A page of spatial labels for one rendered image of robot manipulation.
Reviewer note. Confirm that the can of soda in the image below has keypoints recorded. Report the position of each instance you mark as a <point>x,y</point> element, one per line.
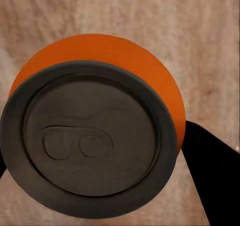
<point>93,126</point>

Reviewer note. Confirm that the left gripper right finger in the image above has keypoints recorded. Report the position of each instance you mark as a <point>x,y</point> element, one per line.
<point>215,169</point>

